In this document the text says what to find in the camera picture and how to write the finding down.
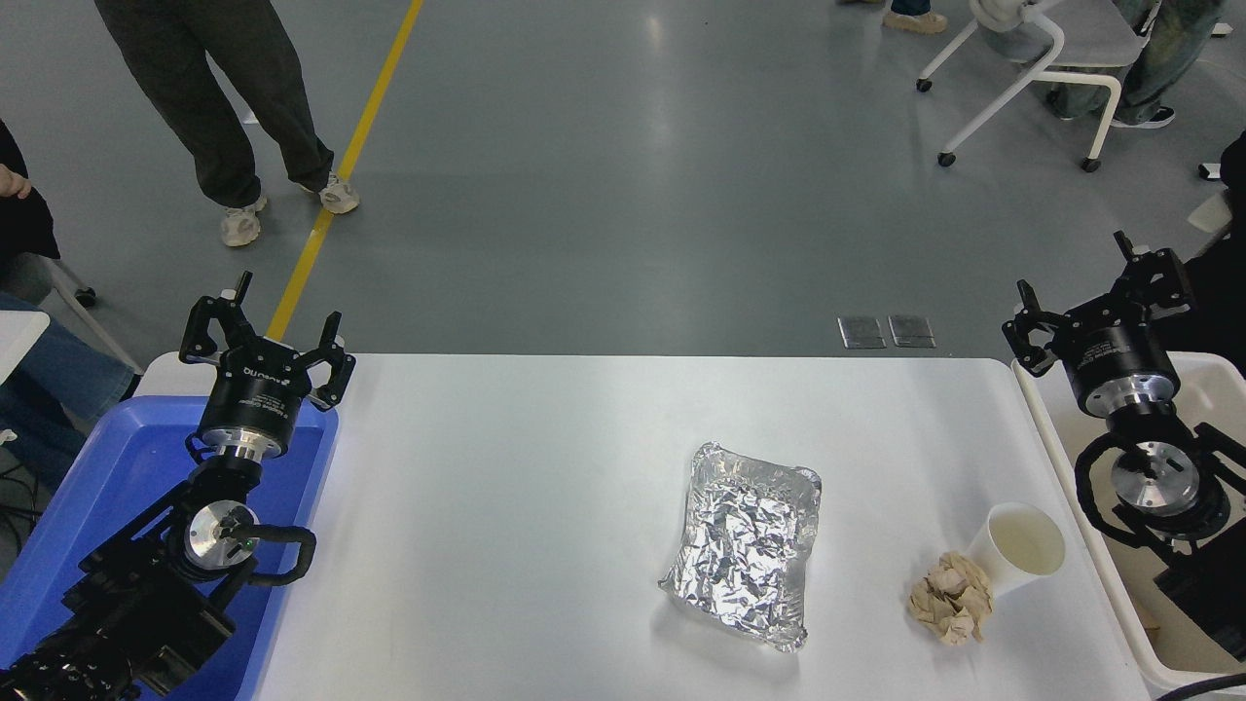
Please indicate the person's hand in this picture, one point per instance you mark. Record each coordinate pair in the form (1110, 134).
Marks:
(12, 181)

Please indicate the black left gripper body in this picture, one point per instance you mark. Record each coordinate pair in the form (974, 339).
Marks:
(255, 394)

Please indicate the crumpled tan paper ball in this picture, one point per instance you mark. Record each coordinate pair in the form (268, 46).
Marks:
(952, 599)

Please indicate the metal floor plate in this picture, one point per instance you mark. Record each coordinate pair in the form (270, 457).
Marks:
(861, 332)
(911, 330)

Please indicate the white wheeled chair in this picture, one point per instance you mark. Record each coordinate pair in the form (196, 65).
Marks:
(1090, 29)

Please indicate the blue plastic tray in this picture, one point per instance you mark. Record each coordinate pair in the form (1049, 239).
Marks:
(117, 467)

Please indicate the grey chair with caster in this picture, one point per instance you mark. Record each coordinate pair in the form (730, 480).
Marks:
(86, 297)

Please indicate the white paper cup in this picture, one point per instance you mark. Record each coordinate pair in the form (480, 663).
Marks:
(1022, 545)

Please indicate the white desk corner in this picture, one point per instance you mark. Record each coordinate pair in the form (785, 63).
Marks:
(18, 341)

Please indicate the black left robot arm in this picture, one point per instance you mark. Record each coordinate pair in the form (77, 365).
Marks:
(136, 604)

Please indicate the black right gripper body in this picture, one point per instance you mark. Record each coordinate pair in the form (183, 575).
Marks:
(1115, 350)

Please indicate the crumpled foil tray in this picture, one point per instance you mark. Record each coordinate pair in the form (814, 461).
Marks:
(745, 545)

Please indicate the standing person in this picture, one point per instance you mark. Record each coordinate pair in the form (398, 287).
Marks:
(195, 78)

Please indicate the seated person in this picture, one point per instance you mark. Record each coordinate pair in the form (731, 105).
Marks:
(58, 370)

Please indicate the large pale bin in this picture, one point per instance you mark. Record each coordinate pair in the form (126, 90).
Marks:
(1046, 409)

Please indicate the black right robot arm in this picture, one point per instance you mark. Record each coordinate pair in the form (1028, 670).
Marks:
(1202, 584)

